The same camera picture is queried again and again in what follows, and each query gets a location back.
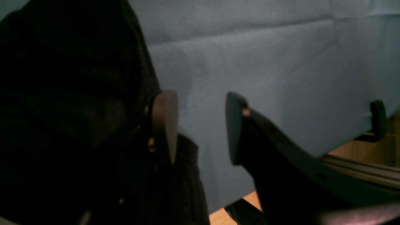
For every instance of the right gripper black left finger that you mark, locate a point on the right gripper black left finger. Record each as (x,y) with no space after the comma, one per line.
(162,125)

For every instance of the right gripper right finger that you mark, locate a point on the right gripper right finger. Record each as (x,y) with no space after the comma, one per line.
(295,188)

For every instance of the black T-shirt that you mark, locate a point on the black T-shirt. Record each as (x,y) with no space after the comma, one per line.
(77,142)

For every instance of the teal table cloth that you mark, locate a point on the teal table cloth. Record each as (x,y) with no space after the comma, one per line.
(311,66)

